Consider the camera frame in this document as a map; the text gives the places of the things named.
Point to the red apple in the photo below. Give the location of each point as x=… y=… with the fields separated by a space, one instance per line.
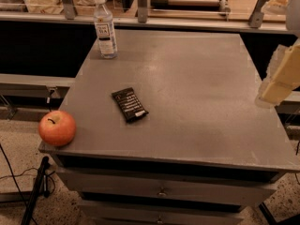
x=57 y=128

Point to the lower drawer knob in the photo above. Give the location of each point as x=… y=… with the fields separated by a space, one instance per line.
x=160 y=221

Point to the black rxbar chocolate bar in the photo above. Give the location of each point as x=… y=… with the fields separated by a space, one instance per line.
x=129 y=105

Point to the grey metal rail shelf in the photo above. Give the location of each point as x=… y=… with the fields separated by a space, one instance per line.
x=267 y=16

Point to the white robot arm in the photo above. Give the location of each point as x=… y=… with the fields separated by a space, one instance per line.
x=293 y=19

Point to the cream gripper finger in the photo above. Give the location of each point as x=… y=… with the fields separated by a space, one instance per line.
x=288 y=73
x=271 y=94

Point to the grey drawer cabinet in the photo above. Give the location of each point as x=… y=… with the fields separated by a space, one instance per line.
x=204 y=140

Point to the drawer knob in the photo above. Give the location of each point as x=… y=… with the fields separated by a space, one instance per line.
x=162 y=193
x=160 y=221

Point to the grey low side bench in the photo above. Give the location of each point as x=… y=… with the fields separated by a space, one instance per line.
x=31 y=86

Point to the clear plastic water bottle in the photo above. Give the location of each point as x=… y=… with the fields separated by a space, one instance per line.
x=103 y=21

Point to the black tripod leg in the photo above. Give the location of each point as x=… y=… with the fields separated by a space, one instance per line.
x=41 y=174

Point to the upper drawer knob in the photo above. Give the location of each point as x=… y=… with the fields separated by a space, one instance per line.
x=162 y=193

